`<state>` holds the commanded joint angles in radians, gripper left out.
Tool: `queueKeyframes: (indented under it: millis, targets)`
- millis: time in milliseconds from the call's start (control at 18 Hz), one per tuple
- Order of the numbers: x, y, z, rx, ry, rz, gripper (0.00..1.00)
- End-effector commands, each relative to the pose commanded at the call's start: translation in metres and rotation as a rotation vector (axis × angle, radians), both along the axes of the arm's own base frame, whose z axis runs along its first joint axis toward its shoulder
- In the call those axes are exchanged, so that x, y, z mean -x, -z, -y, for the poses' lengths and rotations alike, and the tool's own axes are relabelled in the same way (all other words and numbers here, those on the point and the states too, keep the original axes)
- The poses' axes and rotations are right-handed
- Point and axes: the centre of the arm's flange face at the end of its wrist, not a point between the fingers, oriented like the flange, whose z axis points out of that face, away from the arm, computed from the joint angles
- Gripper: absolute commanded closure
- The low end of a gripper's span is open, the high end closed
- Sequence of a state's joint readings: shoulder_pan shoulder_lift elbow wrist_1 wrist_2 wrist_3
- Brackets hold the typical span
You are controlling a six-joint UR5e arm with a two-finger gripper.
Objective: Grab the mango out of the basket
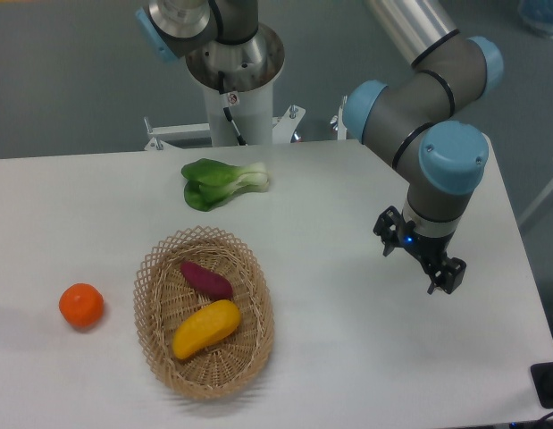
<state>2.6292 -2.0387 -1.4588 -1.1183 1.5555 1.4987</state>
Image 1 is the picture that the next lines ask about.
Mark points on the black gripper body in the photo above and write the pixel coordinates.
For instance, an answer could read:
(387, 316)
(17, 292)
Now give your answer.
(428, 251)

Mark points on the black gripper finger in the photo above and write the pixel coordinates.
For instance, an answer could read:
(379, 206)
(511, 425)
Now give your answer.
(386, 228)
(446, 275)

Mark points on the yellow mango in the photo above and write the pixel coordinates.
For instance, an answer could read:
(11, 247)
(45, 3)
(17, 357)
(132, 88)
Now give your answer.
(206, 327)

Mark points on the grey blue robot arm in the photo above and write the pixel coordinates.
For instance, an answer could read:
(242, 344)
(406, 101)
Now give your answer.
(411, 128)

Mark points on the woven wicker basket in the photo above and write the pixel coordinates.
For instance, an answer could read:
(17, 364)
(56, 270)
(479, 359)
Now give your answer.
(163, 300)

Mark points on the black device at edge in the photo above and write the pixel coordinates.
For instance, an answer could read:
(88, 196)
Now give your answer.
(542, 376)

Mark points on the purple sweet potato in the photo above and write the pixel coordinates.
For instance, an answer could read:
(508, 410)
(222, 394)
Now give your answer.
(205, 281)

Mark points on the green bok choy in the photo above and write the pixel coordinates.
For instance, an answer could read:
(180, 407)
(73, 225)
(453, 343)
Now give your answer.
(212, 183)

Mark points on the blue bag in corner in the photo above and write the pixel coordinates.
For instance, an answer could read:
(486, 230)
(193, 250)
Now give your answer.
(537, 16)

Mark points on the orange tangerine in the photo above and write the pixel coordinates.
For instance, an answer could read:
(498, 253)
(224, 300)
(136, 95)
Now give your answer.
(82, 306)

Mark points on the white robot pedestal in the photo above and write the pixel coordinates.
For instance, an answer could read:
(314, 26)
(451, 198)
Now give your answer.
(237, 86)

